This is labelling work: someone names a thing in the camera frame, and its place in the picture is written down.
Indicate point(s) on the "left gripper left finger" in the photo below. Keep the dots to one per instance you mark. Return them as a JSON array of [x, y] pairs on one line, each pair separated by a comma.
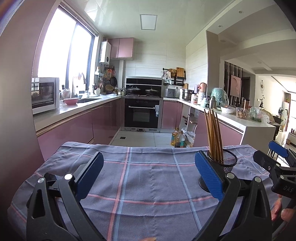
[[44, 220]]

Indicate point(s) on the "black built-in oven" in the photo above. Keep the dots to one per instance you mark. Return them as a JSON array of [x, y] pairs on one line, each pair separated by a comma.
[[143, 104]]

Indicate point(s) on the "bamboo chopstick red end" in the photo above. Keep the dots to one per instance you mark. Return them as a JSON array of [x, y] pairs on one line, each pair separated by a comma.
[[211, 135], [220, 139], [216, 153], [208, 133], [214, 137], [217, 138]]

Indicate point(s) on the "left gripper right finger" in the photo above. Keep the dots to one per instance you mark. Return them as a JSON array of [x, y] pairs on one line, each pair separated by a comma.
[[243, 211]]

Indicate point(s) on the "plaid grey tablecloth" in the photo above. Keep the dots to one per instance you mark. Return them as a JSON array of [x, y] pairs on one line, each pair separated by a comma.
[[140, 192]]

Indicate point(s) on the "right hand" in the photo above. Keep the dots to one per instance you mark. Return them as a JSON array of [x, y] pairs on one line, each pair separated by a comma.
[[285, 214]]

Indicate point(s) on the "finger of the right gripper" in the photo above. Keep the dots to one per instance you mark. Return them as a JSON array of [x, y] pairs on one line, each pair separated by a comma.
[[264, 161], [278, 149]]

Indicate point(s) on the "cooking oil bottle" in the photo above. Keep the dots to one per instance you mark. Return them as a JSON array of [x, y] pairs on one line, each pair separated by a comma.
[[178, 139]]

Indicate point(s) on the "white microwave oven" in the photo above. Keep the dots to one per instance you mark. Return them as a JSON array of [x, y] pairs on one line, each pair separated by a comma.
[[44, 94]]

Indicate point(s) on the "pink wall cabinet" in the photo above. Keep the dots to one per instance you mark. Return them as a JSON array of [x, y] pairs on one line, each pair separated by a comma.
[[121, 48]]

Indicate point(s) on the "white water heater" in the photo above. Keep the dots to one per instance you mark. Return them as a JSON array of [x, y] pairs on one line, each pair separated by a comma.
[[105, 50]]

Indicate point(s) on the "black mesh utensil holder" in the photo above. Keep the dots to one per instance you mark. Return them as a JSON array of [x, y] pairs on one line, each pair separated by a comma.
[[229, 161]]

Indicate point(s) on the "steel stock pot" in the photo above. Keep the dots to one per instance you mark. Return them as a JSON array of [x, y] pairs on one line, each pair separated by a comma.
[[186, 94]]

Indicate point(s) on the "pink bowl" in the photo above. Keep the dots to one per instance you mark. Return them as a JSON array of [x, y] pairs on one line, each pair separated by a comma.
[[71, 101]]

